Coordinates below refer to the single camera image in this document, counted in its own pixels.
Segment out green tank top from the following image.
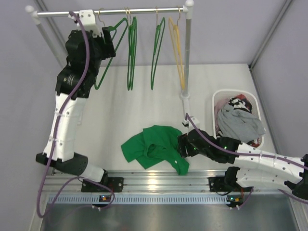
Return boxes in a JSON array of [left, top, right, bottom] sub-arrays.
[[121, 125, 190, 176]]

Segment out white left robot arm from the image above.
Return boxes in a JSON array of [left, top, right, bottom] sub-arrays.
[[36, 27, 116, 191]]

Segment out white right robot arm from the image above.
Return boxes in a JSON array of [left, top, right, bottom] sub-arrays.
[[178, 129, 308, 200]]

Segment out green double hanger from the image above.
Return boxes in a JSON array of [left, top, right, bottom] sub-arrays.
[[126, 8, 137, 91]]

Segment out yellow hanger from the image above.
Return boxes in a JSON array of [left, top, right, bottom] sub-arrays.
[[168, 7, 185, 91]]

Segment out grey garment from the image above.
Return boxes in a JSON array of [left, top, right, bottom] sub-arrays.
[[217, 104, 265, 143]]

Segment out white laundry basket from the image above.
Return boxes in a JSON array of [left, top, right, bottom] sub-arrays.
[[212, 89, 265, 148]]

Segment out white metal clothes rack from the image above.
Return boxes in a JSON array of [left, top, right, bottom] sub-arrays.
[[25, 0, 194, 116]]

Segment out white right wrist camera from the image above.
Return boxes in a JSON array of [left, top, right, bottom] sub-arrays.
[[182, 114, 200, 133]]

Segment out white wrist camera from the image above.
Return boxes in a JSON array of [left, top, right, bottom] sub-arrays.
[[77, 10, 102, 38], [182, 114, 200, 133]]

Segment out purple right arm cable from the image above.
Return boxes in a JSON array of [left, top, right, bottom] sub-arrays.
[[185, 114, 308, 210]]

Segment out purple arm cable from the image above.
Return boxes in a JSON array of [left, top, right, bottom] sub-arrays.
[[36, 11, 115, 218], [185, 114, 308, 210]]

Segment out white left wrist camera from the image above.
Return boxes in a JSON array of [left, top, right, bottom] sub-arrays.
[[77, 10, 102, 38]]

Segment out aluminium mounting rail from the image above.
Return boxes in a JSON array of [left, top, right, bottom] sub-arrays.
[[43, 170, 280, 194]]

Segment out perforated cable tray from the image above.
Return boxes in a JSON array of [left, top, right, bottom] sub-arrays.
[[55, 194, 242, 205]]

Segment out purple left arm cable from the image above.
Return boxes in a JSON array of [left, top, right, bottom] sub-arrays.
[[36, 11, 115, 218]]

